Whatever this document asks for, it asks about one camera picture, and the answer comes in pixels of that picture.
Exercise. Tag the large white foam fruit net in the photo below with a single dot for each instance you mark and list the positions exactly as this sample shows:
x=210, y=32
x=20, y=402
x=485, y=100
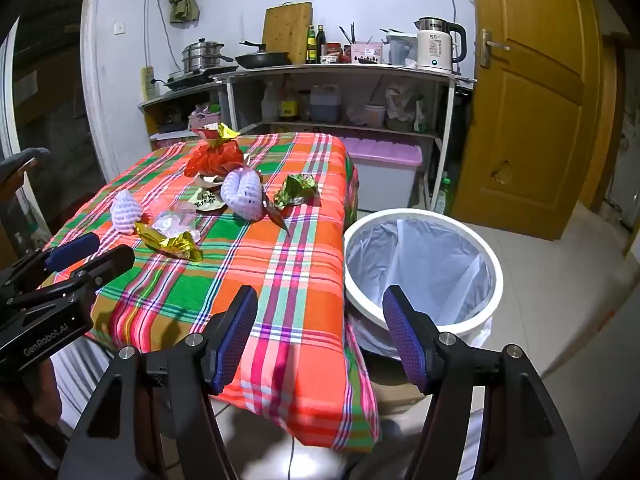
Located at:
x=242, y=192

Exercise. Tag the white spray bottle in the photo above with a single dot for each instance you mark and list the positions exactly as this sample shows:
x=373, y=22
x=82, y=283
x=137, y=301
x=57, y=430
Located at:
x=269, y=102

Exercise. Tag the clear plastic wrapper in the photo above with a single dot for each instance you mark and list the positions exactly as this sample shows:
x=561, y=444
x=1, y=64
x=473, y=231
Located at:
x=175, y=220

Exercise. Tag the plaid tablecloth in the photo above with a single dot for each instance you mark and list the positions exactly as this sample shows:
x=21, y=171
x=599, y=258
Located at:
x=280, y=280

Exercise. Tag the red plastic bag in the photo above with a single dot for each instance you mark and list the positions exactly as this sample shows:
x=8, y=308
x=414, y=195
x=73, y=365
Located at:
x=212, y=157

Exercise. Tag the clear bin liner bag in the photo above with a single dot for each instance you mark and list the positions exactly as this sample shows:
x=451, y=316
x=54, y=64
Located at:
x=440, y=270

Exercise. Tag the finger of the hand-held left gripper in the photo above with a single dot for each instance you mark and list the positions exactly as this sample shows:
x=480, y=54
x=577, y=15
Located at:
x=72, y=252
x=112, y=260

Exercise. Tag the low side shelf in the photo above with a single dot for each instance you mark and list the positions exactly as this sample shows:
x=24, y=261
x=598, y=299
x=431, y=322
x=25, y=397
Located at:
x=165, y=102

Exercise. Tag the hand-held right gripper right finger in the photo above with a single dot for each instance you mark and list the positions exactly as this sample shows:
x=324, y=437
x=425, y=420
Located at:
x=406, y=345

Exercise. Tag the crumpled plastic bags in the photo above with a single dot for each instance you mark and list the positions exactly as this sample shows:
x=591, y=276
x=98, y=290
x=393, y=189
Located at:
x=402, y=105

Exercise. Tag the gold foil wrapper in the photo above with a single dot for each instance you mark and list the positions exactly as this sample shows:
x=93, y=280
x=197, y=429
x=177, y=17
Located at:
x=170, y=244
x=227, y=132

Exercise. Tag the purple lid storage box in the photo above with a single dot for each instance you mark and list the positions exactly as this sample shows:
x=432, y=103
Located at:
x=382, y=160

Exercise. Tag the dark wooden chair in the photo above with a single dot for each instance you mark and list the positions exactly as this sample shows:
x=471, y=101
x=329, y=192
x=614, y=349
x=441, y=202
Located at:
x=22, y=160

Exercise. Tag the white trash bin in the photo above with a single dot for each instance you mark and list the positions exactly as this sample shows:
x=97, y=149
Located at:
x=425, y=213

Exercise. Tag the black cooking utensils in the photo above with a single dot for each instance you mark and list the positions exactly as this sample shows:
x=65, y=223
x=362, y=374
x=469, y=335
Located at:
x=351, y=35

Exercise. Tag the round plastic tub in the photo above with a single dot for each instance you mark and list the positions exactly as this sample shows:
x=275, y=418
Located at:
x=374, y=116

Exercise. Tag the black frying pan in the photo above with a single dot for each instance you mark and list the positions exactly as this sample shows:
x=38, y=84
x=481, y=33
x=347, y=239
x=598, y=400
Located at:
x=262, y=59

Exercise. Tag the wooden door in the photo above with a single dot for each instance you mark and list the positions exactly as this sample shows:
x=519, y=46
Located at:
x=530, y=110

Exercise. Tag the yellow label bottle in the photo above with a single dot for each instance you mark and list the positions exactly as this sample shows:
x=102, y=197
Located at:
x=288, y=105

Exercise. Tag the red sauce jar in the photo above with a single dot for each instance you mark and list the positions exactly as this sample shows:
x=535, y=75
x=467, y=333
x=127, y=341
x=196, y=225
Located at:
x=346, y=54
x=334, y=50

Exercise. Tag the pink basket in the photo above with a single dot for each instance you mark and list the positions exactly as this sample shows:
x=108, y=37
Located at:
x=202, y=120

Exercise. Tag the black cooktop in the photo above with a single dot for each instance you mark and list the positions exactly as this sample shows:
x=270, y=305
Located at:
x=200, y=77

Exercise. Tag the white wall switch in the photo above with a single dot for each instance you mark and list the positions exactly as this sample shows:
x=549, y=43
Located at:
x=119, y=28

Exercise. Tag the beige paper bag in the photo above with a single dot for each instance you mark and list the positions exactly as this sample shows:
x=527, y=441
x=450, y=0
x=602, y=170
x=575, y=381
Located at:
x=206, y=200

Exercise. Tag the pink lidded box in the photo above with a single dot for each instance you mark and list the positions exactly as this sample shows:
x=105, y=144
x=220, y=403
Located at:
x=170, y=139

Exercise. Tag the white kitchen shelf unit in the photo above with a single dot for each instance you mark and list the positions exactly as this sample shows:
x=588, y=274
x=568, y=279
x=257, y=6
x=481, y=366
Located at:
x=350, y=70

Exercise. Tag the yellowed power strip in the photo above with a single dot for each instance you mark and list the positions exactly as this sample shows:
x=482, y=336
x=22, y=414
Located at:
x=147, y=82

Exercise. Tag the small white foam fruit net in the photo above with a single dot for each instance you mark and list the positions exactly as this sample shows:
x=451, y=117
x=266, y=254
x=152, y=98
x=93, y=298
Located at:
x=126, y=212

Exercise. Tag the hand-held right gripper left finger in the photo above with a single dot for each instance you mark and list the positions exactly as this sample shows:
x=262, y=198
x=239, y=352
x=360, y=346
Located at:
x=234, y=342

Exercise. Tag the green plastic bottle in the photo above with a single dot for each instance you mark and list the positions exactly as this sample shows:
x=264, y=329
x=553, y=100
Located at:
x=442, y=200

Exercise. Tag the white electric kettle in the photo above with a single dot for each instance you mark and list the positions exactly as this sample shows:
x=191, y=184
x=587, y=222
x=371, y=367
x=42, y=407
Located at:
x=434, y=47

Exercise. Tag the red flat wrapper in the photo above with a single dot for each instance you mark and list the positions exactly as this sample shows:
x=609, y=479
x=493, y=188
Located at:
x=276, y=215

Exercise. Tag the green oil bottle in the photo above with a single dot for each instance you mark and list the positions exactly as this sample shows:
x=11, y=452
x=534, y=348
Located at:
x=311, y=50

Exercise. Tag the green snack packet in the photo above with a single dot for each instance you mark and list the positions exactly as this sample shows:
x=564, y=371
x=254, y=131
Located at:
x=295, y=191

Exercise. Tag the pink utensil holder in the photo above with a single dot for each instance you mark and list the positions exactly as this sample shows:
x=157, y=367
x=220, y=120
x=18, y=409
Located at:
x=366, y=54

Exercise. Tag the steel steamer pot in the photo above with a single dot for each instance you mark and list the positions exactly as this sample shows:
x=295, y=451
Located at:
x=202, y=55

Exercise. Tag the dark liquid jug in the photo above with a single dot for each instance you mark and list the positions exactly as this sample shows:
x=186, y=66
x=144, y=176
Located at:
x=325, y=105

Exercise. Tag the wooden cutting board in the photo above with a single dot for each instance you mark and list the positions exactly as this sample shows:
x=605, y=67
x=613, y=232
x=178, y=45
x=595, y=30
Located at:
x=287, y=30

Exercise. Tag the water filter jug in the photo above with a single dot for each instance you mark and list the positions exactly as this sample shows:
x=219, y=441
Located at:
x=400, y=52

